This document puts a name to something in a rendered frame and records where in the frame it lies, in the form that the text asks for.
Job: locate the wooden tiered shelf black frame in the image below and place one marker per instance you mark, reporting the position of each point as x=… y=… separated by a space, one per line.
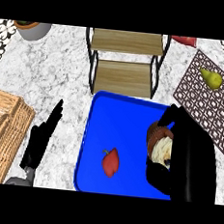
x=126 y=62

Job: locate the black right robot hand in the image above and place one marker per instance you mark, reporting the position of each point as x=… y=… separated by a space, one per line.
x=193 y=157

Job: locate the brown patterned placemat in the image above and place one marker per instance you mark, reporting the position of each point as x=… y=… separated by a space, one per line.
x=208 y=100

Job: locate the blue tray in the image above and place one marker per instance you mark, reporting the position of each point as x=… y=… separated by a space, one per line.
x=120 y=144

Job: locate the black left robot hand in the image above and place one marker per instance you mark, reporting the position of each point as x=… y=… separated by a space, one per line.
x=40 y=136

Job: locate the red object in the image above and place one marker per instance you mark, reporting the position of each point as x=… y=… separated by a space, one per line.
x=185 y=40

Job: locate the red bell pepper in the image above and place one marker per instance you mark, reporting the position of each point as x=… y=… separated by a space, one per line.
x=110 y=162

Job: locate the grey pot with orange rim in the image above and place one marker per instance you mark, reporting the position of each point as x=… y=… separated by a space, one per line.
x=33 y=29

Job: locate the brown cupcake with white frosting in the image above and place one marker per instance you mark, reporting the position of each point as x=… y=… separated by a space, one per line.
x=160 y=144

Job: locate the wicker basket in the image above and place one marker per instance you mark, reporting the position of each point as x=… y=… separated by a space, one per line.
x=3 y=135

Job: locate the green pear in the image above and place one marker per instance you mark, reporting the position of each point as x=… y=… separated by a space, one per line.
x=212 y=78

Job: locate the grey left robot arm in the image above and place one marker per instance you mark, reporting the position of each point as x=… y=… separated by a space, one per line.
x=22 y=178

